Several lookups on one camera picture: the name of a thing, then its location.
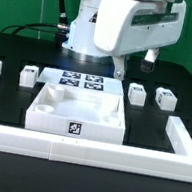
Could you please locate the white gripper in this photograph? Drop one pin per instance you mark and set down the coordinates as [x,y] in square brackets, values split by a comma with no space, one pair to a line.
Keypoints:
[128,26]

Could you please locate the white square tabletop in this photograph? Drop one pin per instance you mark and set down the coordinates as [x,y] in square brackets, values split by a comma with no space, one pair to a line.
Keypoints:
[75,112]

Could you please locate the white L-shaped fence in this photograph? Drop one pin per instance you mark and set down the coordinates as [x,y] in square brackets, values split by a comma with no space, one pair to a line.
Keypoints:
[176,165]

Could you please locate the white marker base plate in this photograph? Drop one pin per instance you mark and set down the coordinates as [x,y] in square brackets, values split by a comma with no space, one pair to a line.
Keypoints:
[83,81]

